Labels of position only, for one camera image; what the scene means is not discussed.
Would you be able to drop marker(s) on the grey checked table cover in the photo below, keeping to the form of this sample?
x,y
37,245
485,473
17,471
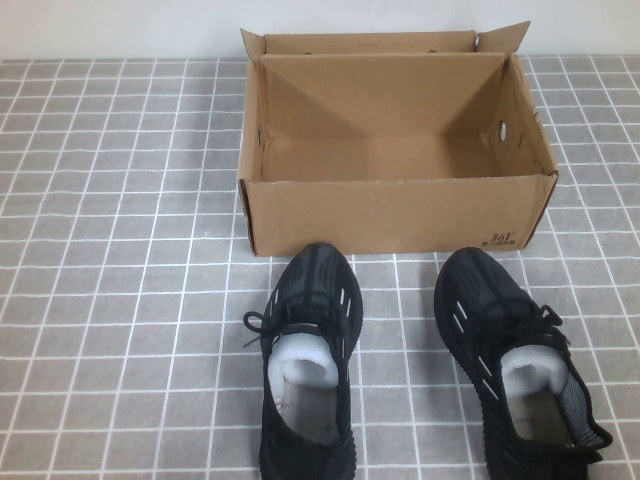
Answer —
x,y
100,250

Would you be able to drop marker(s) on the black sneaker with bow lace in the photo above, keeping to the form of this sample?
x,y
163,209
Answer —
x,y
312,280

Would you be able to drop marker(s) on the white foam shoe stuffing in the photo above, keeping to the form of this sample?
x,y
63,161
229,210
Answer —
x,y
300,357
525,372

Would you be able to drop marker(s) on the black sneaker with striped lining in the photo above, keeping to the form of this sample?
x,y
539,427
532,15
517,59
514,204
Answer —
x,y
480,290

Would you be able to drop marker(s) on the brown cardboard shoe box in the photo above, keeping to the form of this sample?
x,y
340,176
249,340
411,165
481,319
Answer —
x,y
380,215

